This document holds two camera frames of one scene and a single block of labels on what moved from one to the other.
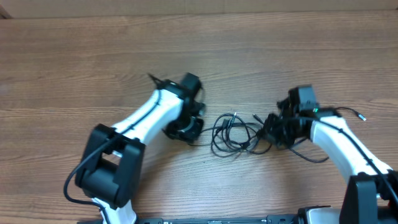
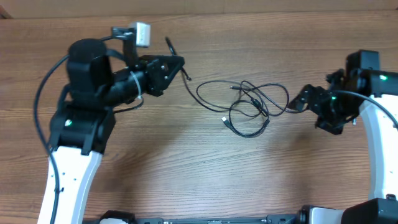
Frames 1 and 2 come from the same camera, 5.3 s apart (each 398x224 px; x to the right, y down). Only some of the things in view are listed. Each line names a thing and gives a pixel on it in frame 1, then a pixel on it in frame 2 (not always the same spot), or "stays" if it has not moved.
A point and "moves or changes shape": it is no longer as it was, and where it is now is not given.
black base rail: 277,219 stays
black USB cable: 297,153 -> 289,109
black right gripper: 269,133 -> 317,94
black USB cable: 232,135 -> 225,121
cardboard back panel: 56,9 stays
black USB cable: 359,115 moves or changes shape
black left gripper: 190,136 -> 157,79
